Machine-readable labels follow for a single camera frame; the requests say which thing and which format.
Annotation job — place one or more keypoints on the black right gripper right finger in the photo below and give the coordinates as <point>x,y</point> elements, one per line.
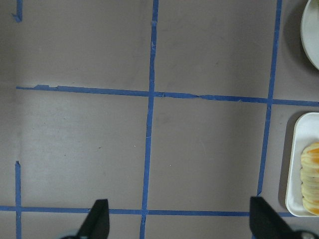
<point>265,223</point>

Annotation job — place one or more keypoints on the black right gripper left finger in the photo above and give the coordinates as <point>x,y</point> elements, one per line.
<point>97,223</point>

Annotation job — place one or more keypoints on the yellow croissant bread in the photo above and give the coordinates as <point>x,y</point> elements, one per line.
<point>310,178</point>

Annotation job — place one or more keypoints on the cream bowl with lemon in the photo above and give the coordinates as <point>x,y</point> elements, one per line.
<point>310,32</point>

